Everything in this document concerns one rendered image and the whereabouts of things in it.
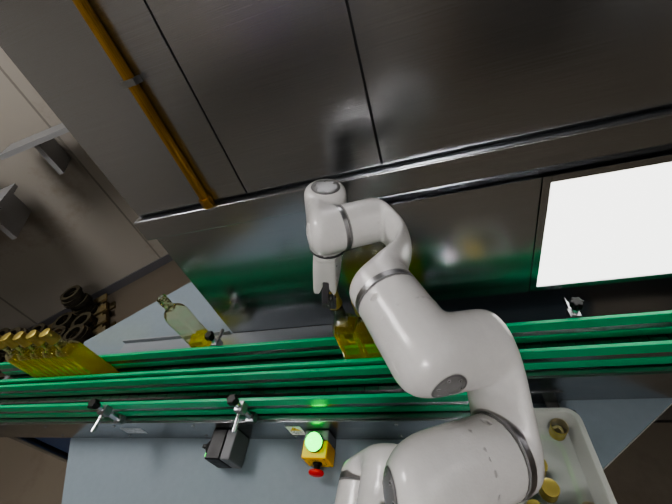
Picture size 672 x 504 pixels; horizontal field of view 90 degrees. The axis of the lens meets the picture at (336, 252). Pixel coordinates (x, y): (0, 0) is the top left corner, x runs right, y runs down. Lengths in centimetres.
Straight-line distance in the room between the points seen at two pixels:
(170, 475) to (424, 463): 104
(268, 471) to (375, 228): 81
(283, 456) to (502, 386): 82
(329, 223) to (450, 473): 34
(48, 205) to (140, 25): 294
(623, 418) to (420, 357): 84
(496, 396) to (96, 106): 86
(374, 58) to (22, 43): 64
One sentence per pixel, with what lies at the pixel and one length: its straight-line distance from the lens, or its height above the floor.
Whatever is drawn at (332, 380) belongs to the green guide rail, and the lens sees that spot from 98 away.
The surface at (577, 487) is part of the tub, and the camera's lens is 102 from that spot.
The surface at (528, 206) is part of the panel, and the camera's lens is 81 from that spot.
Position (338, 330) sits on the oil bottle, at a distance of 84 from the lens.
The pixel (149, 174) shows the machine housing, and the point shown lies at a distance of 91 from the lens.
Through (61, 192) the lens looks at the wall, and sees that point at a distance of 356.
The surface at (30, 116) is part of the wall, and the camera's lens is 343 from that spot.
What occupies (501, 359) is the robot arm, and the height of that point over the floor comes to 140.
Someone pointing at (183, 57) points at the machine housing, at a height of 169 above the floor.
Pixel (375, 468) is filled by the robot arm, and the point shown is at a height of 121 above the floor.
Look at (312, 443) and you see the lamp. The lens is 100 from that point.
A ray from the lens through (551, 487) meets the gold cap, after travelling 97.
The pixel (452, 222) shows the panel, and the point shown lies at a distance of 79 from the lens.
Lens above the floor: 174
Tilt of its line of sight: 39 degrees down
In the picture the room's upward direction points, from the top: 21 degrees counter-clockwise
